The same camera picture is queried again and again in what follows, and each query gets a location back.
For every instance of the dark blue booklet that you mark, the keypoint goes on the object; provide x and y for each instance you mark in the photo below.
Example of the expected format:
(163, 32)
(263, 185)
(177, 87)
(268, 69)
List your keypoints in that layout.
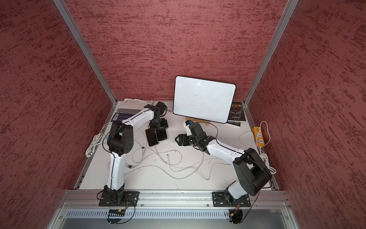
(121, 116)

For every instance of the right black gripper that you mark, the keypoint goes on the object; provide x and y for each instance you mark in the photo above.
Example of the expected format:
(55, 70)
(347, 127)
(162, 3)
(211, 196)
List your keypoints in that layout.
(180, 136)

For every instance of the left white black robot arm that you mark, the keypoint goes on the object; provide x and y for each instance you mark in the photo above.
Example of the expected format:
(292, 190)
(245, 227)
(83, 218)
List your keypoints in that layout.
(120, 142)

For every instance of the white board with black frame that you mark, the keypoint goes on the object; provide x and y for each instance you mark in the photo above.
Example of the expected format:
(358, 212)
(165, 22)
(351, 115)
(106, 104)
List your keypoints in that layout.
(203, 99)

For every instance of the aluminium front rail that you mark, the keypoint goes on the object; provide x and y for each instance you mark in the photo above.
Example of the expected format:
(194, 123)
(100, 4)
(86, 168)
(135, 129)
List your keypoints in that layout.
(176, 199)

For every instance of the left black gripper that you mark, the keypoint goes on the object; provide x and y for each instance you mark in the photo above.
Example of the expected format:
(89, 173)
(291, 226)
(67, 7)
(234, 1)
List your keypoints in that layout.
(164, 124)

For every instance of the left aluminium frame post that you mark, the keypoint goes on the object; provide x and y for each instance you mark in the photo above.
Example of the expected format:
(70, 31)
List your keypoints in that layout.
(67, 17)

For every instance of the yellow power strip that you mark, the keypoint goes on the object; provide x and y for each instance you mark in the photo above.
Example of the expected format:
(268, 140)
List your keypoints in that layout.
(258, 136)

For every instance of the black book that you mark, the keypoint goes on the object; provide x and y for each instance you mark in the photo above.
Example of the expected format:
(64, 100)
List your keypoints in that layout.
(237, 114)

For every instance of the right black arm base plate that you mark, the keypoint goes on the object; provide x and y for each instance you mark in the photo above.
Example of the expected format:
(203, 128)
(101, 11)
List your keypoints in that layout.
(224, 199)

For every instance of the right aluminium frame post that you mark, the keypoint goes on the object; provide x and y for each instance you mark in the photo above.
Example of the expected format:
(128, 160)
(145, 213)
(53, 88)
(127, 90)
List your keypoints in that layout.
(283, 22)

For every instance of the aluminium frame post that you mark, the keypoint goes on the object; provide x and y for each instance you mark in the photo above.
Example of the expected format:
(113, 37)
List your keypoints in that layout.
(283, 22)
(67, 17)

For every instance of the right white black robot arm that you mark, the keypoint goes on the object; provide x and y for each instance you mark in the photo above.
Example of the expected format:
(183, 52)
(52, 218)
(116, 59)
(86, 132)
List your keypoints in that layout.
(251, 171)

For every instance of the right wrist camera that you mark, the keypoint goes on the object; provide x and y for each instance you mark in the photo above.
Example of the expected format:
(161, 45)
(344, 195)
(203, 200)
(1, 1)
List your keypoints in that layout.
(186, 125)

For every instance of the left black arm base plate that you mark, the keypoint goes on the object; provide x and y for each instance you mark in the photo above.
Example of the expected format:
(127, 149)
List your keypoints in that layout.
(119, 199)

